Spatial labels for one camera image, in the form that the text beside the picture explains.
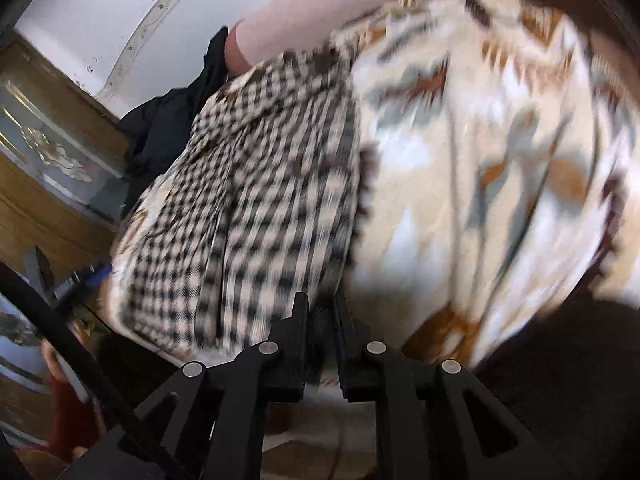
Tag black garment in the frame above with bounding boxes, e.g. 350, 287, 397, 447
117, 27, 229, 216

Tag person left hand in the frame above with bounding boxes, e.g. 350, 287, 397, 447
41, 339, 74, 384

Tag black diagonal rod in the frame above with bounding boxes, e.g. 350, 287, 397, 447
1, 262, 140, 431

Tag cream leaf pattern blanket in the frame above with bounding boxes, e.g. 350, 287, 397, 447
308, 0, 639, 366

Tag wooden glass door cabinet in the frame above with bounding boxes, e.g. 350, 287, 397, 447
1, 35, 127, 479

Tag pink fleece pillow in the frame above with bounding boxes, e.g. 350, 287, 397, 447
224, 0, 392, 76

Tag black beige checked shirt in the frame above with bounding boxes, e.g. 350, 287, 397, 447
104, 44, 359, 359

